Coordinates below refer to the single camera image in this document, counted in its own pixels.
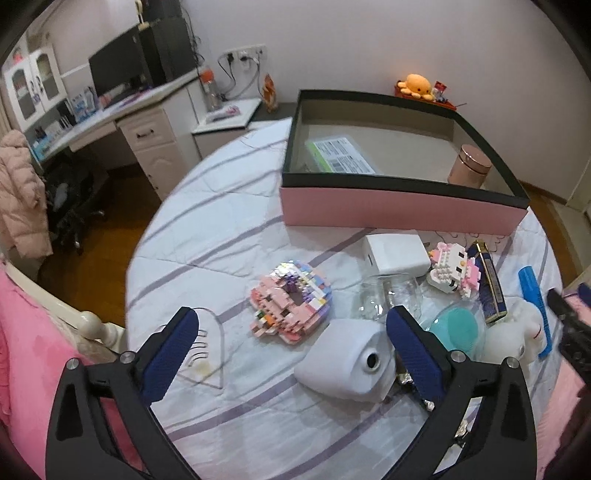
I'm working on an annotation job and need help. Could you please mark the white pink block cat toy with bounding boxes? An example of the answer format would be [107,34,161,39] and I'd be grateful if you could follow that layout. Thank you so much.
[427,241,483,294]

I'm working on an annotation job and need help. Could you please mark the orange snack bag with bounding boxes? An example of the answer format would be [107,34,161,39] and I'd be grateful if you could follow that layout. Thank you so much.
[262,73,280,112]

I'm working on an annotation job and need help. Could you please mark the pink puffer jacket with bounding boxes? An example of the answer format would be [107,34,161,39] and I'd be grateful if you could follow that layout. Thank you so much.
[0,129,54,259]

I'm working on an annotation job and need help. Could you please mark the black speaker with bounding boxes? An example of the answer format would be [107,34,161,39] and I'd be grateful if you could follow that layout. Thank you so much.
[139,0,185,21]

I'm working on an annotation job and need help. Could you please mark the cream bed frame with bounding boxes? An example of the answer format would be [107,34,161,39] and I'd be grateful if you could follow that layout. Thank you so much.
[0,251,127,365]

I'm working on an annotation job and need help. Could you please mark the pink blanket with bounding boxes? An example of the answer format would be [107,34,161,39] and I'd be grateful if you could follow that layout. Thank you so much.
[0,265,144,480]

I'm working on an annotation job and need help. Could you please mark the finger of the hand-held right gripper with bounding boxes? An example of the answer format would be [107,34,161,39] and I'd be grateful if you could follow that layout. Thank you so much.
[547,287,591,365]

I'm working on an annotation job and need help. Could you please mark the black monitor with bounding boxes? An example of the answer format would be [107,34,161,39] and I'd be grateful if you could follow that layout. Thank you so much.
[88,34,151,97]

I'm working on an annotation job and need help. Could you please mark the white hutch cabinet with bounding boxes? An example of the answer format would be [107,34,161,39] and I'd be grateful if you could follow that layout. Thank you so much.
[2,44,68,123]

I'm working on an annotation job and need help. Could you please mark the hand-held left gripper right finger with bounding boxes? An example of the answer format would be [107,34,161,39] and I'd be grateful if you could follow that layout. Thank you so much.
[385,305,539,480]

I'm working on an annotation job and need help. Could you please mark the black computer tower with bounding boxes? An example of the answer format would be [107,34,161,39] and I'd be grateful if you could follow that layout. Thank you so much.
[139,16,199,86]

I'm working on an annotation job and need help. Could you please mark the wall power outlet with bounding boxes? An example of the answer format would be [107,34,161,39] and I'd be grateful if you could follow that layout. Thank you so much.
[217,44,267,63]

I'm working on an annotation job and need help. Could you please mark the white unicorn toy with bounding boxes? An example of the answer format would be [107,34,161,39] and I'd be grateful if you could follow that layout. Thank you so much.
[482,300,543,365]

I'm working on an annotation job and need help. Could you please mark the black rhinestone hair clip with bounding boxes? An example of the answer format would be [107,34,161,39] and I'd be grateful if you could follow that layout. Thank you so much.
[396,367,472,446]

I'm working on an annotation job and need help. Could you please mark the white nightstand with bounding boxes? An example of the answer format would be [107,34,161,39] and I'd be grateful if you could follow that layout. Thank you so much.
[191,97,263,160]

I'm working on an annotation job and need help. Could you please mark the clear bottle with orange cap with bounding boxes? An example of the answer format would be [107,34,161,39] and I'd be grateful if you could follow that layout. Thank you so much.
[201,69,221,112]

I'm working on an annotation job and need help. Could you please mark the pink box with black rim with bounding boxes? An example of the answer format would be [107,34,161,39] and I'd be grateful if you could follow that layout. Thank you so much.
[279,89,531,237]

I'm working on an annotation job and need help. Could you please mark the black power cable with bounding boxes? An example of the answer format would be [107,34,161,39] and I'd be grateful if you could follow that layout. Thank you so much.
[217,53,236,100]

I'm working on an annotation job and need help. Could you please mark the white square adapter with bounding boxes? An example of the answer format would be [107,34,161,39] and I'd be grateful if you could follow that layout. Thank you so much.
[361,233,432,278]

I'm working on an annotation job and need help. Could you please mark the clear glass container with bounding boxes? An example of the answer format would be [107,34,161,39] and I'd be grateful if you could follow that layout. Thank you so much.
[355,272,424,321]

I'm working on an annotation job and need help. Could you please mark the orange octopus plush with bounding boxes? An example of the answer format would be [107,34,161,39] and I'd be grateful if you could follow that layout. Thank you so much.
[398,74,435,100]

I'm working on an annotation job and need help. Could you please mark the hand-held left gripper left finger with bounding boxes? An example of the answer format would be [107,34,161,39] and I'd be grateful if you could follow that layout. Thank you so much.
[45,306,200,480]

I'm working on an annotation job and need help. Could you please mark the white instant camera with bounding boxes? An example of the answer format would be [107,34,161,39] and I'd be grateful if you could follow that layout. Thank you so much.
[294,318,400,401]

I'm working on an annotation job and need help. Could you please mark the pink printed cloth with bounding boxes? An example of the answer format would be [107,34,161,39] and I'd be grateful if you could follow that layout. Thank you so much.
[538,360,591,480]

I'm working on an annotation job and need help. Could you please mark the white desk with drawers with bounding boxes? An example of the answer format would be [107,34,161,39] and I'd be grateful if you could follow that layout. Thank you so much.
[34,69,208,201]

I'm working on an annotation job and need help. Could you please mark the rose gold jar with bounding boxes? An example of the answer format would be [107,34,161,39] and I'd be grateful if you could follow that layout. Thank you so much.
[448,144,492,189]

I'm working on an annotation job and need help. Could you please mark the pink block donut toy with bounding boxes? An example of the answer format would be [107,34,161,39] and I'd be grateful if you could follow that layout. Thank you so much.
[249,261,334,344]

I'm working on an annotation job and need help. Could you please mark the blue comb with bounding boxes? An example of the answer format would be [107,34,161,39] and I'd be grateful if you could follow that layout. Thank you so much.
[517,267,555,361]

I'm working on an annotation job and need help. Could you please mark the black office chair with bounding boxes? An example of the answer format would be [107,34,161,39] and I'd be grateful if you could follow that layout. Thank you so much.
[41,152,109,254]

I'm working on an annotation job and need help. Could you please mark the red storage box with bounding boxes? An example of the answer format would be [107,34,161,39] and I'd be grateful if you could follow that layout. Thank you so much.
[394,82,458,110]

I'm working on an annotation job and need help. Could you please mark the teal silicone face brush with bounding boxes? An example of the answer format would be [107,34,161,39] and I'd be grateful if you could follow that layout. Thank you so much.
[425,307,485,356]

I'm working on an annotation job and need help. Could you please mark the clear plastic bag with label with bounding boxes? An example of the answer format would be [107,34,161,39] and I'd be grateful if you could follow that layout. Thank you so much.
[305,136,384,175]

